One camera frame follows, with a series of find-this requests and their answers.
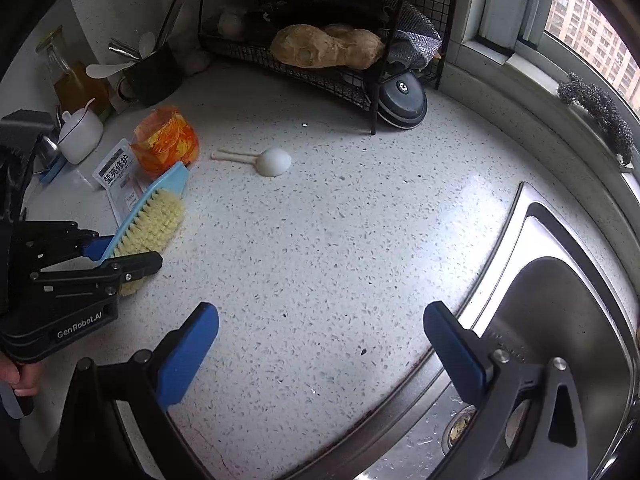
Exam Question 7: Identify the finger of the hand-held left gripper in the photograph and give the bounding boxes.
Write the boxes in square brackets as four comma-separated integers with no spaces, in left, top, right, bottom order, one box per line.
[29,251,165,297]
[20,220,119,267]

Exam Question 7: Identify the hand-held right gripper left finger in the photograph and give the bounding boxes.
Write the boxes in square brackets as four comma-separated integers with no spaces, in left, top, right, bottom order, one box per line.
[52,301,221,480]

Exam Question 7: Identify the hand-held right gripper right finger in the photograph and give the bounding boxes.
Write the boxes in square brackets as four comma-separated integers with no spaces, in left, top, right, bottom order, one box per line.
[422,301,591,480]

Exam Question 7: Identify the blue scrubbing brush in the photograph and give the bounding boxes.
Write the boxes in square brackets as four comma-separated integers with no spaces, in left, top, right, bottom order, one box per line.
[99,161,191,297]

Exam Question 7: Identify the person's left hand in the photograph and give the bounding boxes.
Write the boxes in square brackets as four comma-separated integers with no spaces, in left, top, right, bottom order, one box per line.
[0,352,44,397]

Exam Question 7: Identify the white sachet with dark print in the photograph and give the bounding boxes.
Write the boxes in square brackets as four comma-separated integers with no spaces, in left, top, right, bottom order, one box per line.
[92,139,139,192]

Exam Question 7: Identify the blue coaster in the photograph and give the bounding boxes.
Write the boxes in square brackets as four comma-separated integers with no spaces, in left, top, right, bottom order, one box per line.
[38,157,69,184]

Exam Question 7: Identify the stainless steel teapot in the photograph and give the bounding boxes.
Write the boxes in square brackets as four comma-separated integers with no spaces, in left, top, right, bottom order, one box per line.
[34,129,64,169]

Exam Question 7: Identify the stainless steel sink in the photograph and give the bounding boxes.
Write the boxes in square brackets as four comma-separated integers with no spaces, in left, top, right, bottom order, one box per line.
[319,181,640,480]

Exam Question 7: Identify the white sugar pot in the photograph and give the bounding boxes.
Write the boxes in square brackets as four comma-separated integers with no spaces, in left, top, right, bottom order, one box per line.
[56,98,105,165]

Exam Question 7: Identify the orange plastic wrapper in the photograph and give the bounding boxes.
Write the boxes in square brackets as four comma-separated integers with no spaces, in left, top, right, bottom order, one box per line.
[129,105,200,177]

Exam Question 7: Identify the glass oil bottle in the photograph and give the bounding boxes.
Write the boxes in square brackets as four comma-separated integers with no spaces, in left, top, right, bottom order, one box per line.
[35,25,112,117]

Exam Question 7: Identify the white plastic spoon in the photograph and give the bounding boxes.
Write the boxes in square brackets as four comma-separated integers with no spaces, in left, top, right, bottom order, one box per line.
[210,147,293,178]

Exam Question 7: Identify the white rice spoon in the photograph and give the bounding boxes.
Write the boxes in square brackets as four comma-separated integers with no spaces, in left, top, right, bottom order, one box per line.
[85,32,157,80]

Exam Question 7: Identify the black enamel mug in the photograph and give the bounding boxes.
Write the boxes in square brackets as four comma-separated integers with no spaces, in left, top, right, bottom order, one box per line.
[117,41,184,109]

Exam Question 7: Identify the metal tongs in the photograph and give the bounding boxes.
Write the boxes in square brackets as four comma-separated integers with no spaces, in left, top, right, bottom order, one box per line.
[107,37,141,59]

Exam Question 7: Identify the garlic bulb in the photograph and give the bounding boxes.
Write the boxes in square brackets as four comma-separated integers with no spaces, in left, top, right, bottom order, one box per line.
[182,49,211,74]
[217,6,246,41]

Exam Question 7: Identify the dark chopsticks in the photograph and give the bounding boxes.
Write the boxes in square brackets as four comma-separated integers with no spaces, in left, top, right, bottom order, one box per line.
[154,0,186,49]

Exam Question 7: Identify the dark mug with utensils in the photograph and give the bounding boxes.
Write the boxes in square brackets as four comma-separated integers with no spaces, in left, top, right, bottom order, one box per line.
[67,0,209,111]

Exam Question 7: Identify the black round pot lid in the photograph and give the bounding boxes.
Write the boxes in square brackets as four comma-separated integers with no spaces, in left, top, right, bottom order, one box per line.
[375,70,429,130]

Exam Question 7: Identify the ginger root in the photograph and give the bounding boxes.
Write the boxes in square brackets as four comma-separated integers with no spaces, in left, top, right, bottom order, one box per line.
[269,23,386,70]

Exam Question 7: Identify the dark dried plant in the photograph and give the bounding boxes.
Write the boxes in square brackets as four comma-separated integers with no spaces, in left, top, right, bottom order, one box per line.
[556,72,635,166]

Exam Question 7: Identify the silver mesh bag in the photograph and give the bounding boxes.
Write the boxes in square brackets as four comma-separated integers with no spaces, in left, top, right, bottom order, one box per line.
[384,0,444,74]

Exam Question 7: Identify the window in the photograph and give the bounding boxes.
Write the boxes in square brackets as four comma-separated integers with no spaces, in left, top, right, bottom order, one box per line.
[464,0,640,127]

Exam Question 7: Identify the black wire rack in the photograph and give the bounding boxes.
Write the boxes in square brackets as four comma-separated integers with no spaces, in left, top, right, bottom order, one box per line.
[198,0,464,136]

